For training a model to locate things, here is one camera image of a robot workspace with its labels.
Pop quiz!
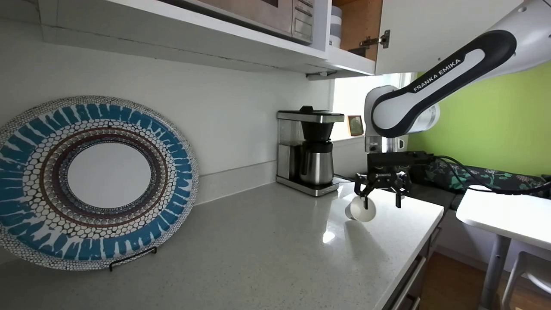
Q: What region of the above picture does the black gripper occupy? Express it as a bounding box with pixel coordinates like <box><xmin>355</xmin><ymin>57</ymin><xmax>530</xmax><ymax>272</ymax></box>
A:
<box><xmin>353</xmin><ymin>150</ymin><xmax>436</xmax><ymax>212</ymax></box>

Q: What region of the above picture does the white paper cup green logo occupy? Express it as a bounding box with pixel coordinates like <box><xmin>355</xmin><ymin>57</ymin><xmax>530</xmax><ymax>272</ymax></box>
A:
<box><xmin>343</xmin><ymin>195</ymin><xmax>379</xmax><ymax>224</ymax></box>

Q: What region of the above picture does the small framed picture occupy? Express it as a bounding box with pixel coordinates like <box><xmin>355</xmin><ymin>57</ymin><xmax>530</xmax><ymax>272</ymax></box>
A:
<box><xmin>346</xmin><ymin>114</ymin><xmax>365</xmax><ymax>138</ymax></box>

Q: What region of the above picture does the steel drip coffee maker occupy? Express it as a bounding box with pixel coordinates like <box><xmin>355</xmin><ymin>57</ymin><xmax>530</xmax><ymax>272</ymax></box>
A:
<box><xmin>276</xmin><ymin>105</ymin><xmax>346</xmax><ymax>200</ymax></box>

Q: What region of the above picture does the white side table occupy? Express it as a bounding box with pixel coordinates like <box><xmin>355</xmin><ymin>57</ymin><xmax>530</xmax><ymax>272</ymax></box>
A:
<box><xmin>455</xmin><ymin>185</ymin><xmax>551</xmax><ymax>310</ymax></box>

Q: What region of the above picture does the dark floral patterned cushion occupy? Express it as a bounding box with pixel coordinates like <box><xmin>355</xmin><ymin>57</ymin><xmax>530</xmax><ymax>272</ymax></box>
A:
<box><xmin>436</xmin><ymin>157</ymin><xmax>551</xmax><ymax>200</ymax></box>

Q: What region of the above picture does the open white cabinet door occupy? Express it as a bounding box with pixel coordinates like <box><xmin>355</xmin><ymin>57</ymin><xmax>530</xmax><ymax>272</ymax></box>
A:
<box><xmin>374</xmin><ymin>0</ymin><xmax>527</xmax><ymax>78</ymax></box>

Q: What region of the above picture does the silver microwave oven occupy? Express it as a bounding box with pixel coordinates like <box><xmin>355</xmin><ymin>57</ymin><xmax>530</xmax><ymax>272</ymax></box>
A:
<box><xmin>164</xmin><ymin>0</ymin><xmax>317</xmax><ymax>47</ymax></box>

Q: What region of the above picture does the blue patterned decorative plate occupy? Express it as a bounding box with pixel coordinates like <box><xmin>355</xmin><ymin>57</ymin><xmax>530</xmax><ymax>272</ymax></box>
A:
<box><xmin>0</xmin><ymin>95</ymin><xmax>200</xmax><ymax>272</ymax></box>

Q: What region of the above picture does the silver drawer handle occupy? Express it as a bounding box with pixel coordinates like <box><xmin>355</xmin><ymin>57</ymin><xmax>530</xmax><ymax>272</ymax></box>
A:
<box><xmin>388</xmin><ymin>255</ymin><xmax>431</xmax><ymax>310</ymax></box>

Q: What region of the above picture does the black wire plate stand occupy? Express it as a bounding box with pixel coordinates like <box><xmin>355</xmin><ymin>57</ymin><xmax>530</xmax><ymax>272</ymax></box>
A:
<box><xmin>107</xmin><ymin>245</ymin><xmax>160</xmax><ymax>272</ymax></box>

